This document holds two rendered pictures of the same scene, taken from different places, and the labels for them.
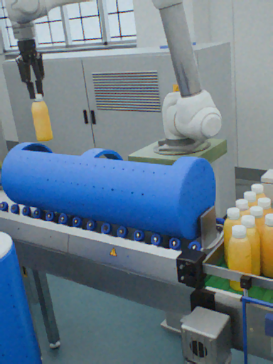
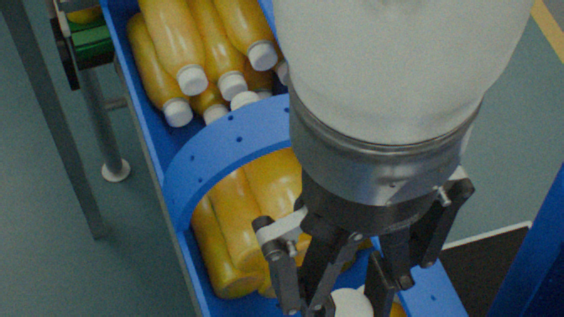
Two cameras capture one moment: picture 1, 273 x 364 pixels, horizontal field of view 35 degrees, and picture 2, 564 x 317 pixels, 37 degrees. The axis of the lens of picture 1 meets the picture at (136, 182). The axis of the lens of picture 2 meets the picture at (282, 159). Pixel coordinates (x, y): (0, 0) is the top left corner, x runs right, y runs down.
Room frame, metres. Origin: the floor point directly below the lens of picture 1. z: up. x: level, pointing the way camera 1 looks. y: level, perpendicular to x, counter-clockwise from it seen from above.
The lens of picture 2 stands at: (2.11, 0.47, 2.01)
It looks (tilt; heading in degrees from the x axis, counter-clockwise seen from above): 56 degrees down; 214
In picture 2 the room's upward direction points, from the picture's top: 1 degrees counter-clockwise
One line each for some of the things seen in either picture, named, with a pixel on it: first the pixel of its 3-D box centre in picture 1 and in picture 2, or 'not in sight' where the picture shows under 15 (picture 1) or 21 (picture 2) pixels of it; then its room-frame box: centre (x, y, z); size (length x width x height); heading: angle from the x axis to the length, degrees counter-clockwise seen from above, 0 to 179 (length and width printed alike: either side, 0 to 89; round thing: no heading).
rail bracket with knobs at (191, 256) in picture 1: (193, 268); not in sight; (1.18, -0.14, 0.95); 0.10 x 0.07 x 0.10; 143
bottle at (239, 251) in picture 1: (239, 259); not in sight; (1.13, -0.28, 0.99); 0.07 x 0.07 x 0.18
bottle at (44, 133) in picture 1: (41, 119); not in sight; (1.88, 0.37, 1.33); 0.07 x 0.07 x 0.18
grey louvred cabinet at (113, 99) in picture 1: (111, 134); not in sight; (3.92, 0.17, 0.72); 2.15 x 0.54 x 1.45; 51
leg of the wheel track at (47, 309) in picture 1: (45, 299); not in sight; (2.05, 0.57, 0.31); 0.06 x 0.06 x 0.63; 53
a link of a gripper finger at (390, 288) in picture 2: (31, 90); (378, 290); (1.86, 0.39, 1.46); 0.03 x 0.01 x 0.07; 53
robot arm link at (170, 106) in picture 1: (179, 114); not in sight; (2.11, -0.25, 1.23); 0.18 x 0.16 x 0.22; 19
